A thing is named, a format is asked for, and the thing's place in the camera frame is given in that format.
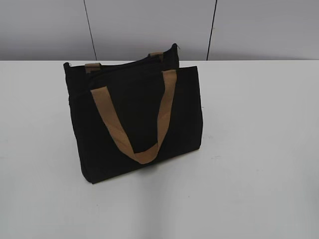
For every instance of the black tote bag tan handles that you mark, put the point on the black tote bag tan handles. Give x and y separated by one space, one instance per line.
126 117

